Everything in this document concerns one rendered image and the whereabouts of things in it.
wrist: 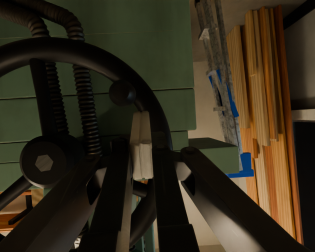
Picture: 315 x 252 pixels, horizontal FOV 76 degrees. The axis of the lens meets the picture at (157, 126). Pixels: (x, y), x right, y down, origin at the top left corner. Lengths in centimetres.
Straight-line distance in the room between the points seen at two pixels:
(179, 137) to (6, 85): 37
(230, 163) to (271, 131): 132
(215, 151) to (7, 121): 44
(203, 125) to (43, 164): 283
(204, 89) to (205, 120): 45
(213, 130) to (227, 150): 259
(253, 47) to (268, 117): 55
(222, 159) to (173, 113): 14
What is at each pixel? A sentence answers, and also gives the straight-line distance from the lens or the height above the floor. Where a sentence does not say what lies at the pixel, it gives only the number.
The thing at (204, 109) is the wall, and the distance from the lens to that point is 301.
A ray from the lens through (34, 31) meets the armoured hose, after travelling 36.
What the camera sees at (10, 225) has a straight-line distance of 339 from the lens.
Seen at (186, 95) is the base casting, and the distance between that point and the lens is 44.
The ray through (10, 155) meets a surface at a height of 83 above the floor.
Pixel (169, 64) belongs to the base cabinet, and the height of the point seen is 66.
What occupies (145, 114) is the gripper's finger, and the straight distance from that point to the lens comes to 19.
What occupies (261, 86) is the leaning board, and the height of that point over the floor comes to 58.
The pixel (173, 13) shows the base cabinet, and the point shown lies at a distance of 48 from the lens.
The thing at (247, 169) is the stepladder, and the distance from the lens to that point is 134.
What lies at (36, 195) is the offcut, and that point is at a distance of 52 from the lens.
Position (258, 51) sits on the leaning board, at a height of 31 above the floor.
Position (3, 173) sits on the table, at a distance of 53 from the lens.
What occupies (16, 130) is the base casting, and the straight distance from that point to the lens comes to 50.
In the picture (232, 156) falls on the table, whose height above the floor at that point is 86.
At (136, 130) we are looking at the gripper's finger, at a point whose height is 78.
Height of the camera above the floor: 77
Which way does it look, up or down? 2 degrees up
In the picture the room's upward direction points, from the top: 176 degrees clockwise
